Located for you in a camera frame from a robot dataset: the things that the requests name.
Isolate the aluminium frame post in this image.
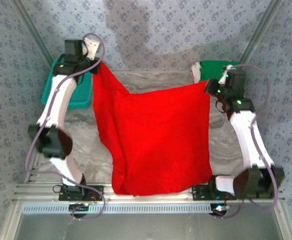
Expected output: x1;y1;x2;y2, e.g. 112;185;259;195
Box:
240;0;284;65
15;0;54;66

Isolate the folded green t-shirt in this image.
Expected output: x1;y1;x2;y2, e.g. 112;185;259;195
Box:
199;59;240;82

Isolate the grey slotted cable duct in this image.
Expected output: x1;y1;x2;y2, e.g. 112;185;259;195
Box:
22;202;227;215

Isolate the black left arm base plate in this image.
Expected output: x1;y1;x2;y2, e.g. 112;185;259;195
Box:
52;184;104;202

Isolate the aluminium side rail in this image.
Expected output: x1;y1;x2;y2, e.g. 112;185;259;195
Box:
24;149;41;185

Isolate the aluminium cross rail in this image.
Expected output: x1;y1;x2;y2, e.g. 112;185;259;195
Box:
13;183;285;202

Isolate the right controller board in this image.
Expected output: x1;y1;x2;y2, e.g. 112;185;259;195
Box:
209;202;231;218

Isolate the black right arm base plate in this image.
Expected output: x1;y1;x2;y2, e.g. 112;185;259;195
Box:
191;183;238;201

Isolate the controller board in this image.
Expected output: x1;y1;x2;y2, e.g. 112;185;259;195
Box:
209;202;231;218
68;202;91;219

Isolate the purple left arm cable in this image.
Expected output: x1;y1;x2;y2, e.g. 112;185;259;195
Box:
25;32;107;222

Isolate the teal plastic basket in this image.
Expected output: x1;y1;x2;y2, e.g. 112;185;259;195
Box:
40;56;93;110

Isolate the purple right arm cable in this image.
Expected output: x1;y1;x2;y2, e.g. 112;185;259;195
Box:
212;63;279;221

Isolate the folded white t-shirt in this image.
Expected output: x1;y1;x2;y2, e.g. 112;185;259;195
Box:
190;62;204;84

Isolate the left controller board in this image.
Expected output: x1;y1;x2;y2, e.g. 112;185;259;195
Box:
68;202;91;219

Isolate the red t-shirt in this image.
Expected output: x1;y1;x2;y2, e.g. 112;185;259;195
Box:
92;61;214;197

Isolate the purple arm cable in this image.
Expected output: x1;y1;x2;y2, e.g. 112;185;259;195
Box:
212;63;279;221
25;32;107;222

